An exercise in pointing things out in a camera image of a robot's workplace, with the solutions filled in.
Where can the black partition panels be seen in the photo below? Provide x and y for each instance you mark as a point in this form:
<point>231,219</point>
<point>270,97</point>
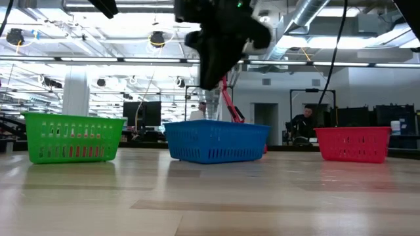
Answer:
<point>390,116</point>

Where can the pink charger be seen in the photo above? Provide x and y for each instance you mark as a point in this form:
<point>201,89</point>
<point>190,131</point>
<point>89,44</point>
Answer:
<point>84,151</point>

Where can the black monitor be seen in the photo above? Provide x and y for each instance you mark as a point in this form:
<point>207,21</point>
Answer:
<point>151,113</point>

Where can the red desk lamp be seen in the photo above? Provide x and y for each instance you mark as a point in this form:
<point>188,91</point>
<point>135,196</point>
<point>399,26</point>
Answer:
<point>231,105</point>

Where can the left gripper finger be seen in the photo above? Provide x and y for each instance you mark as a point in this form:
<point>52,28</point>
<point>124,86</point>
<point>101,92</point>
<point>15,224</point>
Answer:
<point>106,8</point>

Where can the white round pillar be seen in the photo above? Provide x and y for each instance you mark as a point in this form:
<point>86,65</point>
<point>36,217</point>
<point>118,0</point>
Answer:
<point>75,91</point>

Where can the blue plastic basket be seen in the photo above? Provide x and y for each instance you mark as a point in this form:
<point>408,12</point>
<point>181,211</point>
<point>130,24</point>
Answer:
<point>216,141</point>

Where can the black metal rig frame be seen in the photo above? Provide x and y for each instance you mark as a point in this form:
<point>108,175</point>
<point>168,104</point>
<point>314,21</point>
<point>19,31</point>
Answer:
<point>311,90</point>

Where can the red plastic basket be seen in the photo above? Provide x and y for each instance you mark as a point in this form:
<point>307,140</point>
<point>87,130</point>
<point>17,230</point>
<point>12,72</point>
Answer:
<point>352,145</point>

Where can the black ceiling-mounted camera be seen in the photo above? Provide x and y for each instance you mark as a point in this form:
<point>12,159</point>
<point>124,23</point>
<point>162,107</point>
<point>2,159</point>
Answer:
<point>14,36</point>
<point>157,38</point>

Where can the person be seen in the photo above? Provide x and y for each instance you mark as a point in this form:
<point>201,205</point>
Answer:
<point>303,126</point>
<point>197,114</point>

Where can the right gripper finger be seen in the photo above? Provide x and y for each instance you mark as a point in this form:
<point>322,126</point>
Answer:
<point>224,69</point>
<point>208,72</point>

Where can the green plastic basket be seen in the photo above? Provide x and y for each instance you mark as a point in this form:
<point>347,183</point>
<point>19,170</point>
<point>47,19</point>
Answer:
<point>33,141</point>

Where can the white container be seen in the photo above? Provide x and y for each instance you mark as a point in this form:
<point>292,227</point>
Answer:
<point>395,128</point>

